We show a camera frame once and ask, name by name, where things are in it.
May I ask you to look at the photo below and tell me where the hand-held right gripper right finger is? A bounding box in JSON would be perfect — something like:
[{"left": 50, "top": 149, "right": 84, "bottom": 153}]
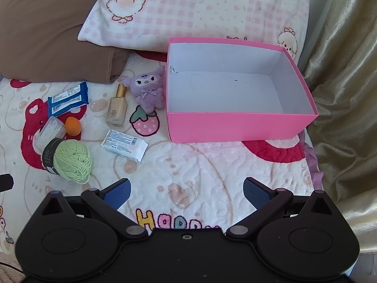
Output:
[{"left": 225, "top": 177, "right": 337, "bottom": 238}]

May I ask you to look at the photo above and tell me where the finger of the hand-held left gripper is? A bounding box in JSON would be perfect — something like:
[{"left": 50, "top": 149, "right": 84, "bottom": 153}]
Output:
[{"left": 0, "top": 175, "right": 14, "bottom": 192}]

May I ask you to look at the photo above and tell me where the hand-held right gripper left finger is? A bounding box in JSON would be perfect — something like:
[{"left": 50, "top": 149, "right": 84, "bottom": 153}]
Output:
[{"left": 40, "top": 178, "right": 148, "bottom": 238}]

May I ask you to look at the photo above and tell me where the green yarn ball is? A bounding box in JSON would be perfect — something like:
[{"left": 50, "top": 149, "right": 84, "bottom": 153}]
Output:
[{"left": 42, "top": 137, "right": 93, "bottom": 184}]

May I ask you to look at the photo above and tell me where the clear cotton swab box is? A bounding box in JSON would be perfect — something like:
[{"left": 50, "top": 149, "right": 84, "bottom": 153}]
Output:
[{"left": 33, "top": 116, "right": 67, "bottom": 154}]

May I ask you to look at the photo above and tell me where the orange makeup sponge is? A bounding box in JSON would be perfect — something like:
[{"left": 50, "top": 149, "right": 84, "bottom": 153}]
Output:
[{"left": 65, "top": 117, "right": 82, "bottom": 136}]

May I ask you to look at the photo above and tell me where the pink cardboard box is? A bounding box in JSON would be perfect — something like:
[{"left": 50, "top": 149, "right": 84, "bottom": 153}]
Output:
[{"left": 166, "top": 37, "right": 319, "bottom": 144}]

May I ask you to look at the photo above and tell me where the white tissue packet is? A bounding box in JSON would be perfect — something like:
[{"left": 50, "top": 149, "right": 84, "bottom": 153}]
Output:
[{"left": 101, "top": 129, "right": 148, "bottom": 162}]

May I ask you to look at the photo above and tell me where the printed cartoon blanket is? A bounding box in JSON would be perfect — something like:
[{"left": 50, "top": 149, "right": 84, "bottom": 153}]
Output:
[{"left": 0, "top": 50, "right": 322, "bottom": 272}]

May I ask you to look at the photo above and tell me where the foundation bottle with gold cap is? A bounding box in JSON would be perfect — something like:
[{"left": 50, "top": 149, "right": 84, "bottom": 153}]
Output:
[{"left": 106, "top": 83, "right": 128, "bottom": 129}]

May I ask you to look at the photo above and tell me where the blue wet wipes packet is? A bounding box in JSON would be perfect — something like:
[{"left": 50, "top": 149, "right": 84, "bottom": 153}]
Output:
[{"left": 48, "top": 81, "right": 89, "bottom": 117}]

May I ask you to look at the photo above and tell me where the purple plush toy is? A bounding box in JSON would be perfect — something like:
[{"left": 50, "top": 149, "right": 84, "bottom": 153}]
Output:
[{"left": 118, "top": 66, "right": 166, "bottom": 115}]

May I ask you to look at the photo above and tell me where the gold curtain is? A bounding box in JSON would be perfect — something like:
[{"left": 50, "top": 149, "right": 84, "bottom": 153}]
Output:
[{"left": 296, "top": 0, "right": 377, "bottom": 254}]

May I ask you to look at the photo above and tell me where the brown pillow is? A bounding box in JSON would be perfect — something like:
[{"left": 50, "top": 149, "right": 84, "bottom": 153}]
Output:
[{"left": 0, "top": 0, "right": 130, "bottom": 84}]

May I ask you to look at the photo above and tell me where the pink checkered cartoon pillow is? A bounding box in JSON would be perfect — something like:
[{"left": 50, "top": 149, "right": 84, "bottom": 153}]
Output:
[{"left": 78, "top": 0, "right": 313, "bottom": 65}]

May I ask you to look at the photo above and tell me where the black cable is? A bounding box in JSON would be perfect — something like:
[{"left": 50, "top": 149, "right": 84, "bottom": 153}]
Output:
[{"left": 0, "top": 262, "right": 25, "bottom": 274}]

